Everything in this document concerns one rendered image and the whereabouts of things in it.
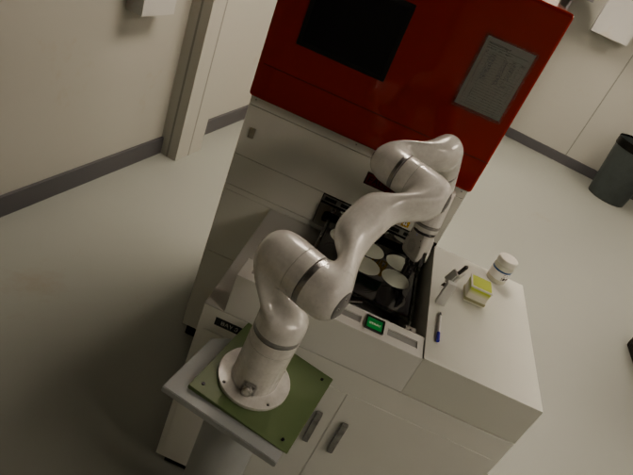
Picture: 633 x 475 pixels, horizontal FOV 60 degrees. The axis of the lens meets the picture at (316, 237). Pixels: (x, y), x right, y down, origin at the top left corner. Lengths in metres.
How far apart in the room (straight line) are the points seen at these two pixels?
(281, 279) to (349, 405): 0.64
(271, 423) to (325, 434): 0.45
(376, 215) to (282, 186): 0.85
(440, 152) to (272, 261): 0.54
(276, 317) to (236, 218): 1.00
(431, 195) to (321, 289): 0.37
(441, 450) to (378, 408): 0.23
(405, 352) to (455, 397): 0.20
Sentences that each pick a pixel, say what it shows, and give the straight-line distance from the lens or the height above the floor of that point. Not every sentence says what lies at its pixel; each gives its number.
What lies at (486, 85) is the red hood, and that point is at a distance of 1.79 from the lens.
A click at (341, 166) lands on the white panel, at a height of 1.10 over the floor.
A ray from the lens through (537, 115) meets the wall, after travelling 7.69.
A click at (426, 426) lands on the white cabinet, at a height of 0.74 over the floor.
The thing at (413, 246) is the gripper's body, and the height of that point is 1.02.
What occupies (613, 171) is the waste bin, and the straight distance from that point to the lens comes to 7.18.
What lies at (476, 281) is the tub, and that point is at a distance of 1.85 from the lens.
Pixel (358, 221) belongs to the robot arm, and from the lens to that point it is 1.23.
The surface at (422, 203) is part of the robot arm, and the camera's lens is 1.31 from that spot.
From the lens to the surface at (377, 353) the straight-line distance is 1.55.
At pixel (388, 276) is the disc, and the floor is 0.90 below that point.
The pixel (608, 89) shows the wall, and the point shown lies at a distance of 7.63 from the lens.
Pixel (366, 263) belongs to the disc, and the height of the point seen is 0.90.
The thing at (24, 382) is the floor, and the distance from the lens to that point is 2.42.
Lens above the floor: 1.89
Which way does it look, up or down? 32 degrees down
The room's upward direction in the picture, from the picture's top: 24 degrees clockwise
